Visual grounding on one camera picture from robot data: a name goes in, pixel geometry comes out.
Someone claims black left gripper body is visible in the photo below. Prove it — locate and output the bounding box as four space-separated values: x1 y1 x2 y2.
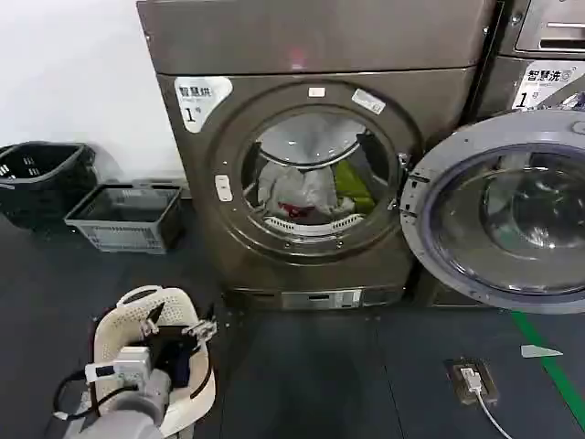
146 325 199 369

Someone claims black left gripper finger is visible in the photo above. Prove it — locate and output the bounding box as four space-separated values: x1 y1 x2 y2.
181 302 218 343
139 305 165 336

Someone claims white perforated laundry basket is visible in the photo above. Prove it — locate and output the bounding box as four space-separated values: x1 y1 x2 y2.
92 284 218 436

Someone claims dark navy cloth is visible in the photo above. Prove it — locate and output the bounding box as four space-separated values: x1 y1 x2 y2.
169 343 192 390

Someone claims grey plastic crate basket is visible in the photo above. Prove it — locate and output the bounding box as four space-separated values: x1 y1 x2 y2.
63 182 185 256

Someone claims red cloth garment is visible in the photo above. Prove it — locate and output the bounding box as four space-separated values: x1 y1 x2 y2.
278 201 317 220

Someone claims grey cloth garment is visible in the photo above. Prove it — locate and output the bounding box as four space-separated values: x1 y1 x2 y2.
257 161 340 216

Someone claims black plastic laundry basket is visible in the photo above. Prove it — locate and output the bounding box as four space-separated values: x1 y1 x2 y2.
0 142 98 229

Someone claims green cloth garment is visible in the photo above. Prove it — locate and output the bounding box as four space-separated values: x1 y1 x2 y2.
334 158 377 212

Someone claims metal floor socket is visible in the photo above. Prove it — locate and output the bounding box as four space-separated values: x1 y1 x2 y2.
444 358 500 406

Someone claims grey dryer with round opening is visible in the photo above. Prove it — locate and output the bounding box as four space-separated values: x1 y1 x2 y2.
135 0 498 313

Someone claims round glass dryer door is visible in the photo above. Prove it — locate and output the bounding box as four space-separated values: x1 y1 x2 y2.
399 108 585 315

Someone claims white arrow floor sticker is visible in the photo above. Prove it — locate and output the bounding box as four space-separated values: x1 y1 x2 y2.
520 344 565 359

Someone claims green floor tape strip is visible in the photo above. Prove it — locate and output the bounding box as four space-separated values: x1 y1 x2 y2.
508 307 585 415

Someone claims grey washer with white label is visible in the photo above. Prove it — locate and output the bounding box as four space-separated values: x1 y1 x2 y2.
428 54 585 308

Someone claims grey machine with metal drawer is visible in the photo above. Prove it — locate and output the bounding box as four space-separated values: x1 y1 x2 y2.
496 0 585 61

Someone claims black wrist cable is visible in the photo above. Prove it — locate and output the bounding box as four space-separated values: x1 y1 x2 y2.
53 368 139 419

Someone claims white plug with cable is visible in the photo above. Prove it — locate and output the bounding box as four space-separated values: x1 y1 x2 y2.
458 365 518 439

